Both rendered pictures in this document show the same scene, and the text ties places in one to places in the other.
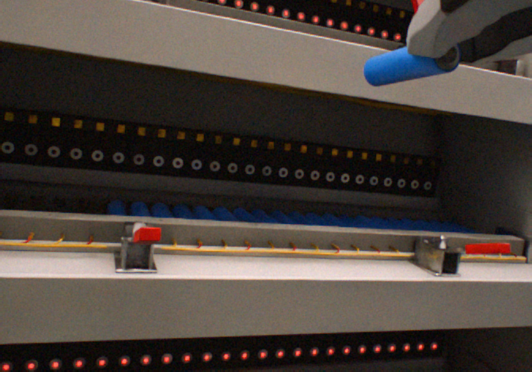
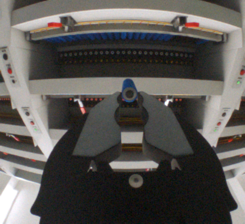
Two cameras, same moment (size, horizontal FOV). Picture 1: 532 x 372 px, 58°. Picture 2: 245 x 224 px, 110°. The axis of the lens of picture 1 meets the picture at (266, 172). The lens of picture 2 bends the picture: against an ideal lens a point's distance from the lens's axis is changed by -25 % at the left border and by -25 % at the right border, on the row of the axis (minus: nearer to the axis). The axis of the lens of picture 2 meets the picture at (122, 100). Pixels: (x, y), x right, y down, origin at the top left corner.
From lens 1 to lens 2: 18 cm
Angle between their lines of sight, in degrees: 27
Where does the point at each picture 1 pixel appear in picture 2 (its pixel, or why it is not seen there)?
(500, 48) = (117, 101)
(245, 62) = (145, 82)
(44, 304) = (205, 10)
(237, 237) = (142, 26)
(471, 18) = (160, 111)
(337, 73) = (113, 84)
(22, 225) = (200, 33)
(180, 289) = (171, 8)
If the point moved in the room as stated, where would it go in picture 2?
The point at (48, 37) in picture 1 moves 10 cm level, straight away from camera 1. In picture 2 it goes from (195, 82) to (183, 71)
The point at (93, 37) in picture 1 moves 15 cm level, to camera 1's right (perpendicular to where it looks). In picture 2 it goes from (185, 83) to (138, 90)
